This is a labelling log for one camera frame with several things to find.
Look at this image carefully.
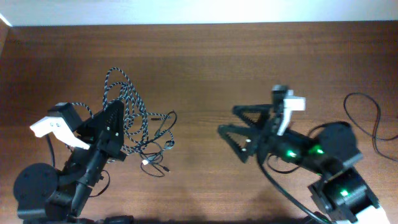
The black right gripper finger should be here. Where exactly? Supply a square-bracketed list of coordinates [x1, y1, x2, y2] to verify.
[232, 104, 272, 128]
[218, 124, 264, 163]

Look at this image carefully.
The black white braided cable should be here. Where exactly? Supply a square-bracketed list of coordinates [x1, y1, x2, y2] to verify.
[70, 67, 175, 156]

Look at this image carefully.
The thin black cable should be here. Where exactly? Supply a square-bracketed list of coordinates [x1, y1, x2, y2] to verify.
[136, 109, 178, 179]

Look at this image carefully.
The short black usb cable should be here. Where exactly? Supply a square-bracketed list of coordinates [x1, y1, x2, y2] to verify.
[343, 92, 398, 162]

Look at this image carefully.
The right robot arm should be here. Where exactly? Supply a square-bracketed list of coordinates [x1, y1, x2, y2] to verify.
[218, 105, 390, 223]

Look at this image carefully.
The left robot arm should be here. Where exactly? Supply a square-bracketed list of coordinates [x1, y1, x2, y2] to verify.
[13, 100, 126, 223]

